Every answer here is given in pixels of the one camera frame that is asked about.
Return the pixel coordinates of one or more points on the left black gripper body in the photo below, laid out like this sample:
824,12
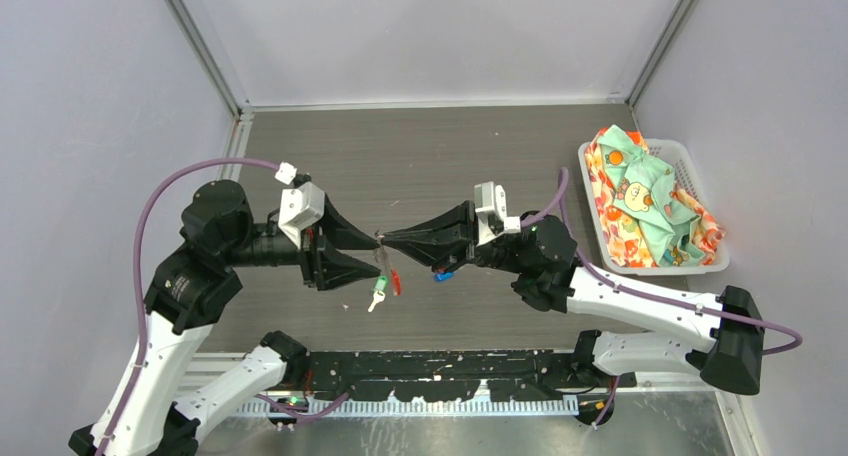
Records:
266,244

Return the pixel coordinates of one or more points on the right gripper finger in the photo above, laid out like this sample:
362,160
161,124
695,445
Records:
458,222
443,250

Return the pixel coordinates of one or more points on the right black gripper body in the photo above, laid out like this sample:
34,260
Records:
496,253

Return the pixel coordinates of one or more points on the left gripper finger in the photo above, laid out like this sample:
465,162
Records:
343,234
332,269

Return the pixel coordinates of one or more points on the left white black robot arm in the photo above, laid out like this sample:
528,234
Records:
187,297

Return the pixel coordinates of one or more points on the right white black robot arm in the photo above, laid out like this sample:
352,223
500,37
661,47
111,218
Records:
714,336

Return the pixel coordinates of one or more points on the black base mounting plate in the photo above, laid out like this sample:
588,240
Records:
444,376

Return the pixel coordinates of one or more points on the colourful patterned cloth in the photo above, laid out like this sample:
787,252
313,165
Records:
647,218

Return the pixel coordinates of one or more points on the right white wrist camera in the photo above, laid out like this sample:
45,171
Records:
490,207

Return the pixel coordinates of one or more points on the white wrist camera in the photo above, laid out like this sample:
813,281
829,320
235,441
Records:
300,208
490,207

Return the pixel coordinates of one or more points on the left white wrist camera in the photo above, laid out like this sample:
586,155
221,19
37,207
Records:
300,208

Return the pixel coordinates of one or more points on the aluminium frame rail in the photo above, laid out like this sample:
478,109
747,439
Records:
591,406

